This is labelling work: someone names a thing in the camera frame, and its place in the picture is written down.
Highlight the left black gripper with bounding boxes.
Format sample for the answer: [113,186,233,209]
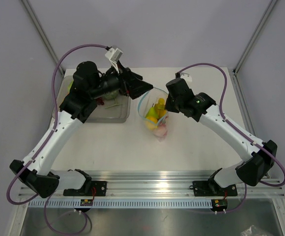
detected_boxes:
[90,60,153,99]

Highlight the clear zip top bag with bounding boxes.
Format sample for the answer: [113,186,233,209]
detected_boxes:
[137,88,169,142]

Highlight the green apple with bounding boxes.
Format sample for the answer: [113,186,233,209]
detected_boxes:
[145,107,159,120]

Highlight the yellow bell pepper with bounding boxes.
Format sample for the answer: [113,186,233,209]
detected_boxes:
[145,118,158,130]

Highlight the pink peach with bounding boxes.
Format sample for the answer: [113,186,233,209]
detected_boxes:
[153,124,168,138]

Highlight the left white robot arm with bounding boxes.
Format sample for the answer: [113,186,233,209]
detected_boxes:
[10,61,153,198]

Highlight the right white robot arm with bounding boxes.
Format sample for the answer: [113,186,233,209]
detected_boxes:
[166,78,277,195]

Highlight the clear plastic food bin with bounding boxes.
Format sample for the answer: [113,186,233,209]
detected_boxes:
[57,75,131,123]

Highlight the crumpled plastic bag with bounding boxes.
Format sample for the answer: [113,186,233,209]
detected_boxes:
[240,225,272,236]

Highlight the green melon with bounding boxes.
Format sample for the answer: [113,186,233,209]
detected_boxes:
[102,90,119,100]

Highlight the dark grapes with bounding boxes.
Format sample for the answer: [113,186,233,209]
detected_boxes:
[96,97,105,105]

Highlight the green cabbage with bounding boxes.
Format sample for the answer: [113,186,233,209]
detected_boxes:
[67,81,73,92]

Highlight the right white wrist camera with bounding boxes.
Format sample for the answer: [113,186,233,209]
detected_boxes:
[180,72,193,83]

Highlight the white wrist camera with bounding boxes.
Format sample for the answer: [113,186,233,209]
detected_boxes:
[180,72,193,83]
[105,46,123,73]

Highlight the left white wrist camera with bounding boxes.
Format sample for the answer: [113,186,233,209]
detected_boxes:
[105,46,123,73]

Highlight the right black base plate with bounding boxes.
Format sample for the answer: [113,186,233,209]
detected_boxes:
[189,180,238,197]

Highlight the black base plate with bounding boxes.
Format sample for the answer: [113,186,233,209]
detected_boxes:
[189,180,238,197]
[63,180,107,197]

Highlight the aluminium mounting rail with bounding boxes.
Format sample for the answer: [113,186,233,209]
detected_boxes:
[17,170,285,199]

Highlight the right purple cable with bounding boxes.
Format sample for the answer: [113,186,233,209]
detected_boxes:
[174,63,285,214]

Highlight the purple cable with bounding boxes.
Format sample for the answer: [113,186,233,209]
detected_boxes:
[6,44,109,234]
[174,63,285,214]

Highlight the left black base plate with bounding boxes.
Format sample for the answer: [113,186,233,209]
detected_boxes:
[63,180,107,197]

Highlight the left aluminium frame post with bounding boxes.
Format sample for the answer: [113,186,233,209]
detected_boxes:
[20,0,59,65]

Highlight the white slotted cable duct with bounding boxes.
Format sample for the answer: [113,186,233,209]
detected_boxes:
[29,199,212,209]

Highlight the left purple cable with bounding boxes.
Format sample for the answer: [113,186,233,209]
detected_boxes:
[6,44,109,234]

